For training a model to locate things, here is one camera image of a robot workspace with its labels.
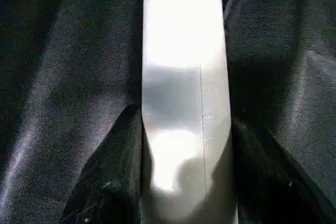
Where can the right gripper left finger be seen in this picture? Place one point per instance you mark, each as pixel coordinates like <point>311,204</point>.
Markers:
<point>113,182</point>

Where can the black work mat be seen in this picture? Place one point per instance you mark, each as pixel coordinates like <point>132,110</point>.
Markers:
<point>63,51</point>

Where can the white plastic table leg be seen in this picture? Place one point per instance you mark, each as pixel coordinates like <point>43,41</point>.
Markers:
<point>184,35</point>

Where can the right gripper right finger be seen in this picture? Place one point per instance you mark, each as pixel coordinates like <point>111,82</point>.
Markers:
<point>278,187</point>

